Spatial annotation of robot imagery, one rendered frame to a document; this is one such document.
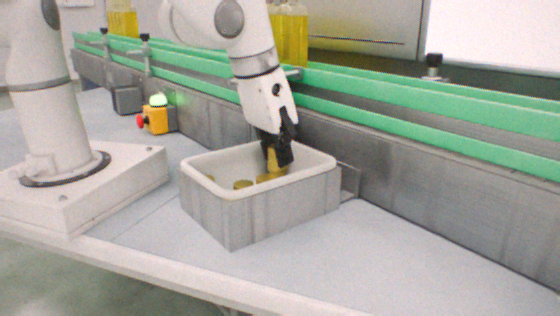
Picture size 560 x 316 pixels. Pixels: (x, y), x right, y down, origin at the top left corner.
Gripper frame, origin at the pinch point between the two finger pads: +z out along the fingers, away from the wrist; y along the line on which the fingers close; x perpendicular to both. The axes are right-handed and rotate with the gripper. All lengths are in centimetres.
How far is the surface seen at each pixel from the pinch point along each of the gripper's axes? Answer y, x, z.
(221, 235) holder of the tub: -7.8, 16.9, 3.2
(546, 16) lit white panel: -26.2, -35.7, -14.0
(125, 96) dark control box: 77, 6, 2
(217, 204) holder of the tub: -7.2, 15.6, -1.5
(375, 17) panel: 6.8, -34.9, -13.1
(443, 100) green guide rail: -21.6, -16.7, -7.2
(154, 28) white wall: 613, -177, 59
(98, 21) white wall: 611, -99, 24
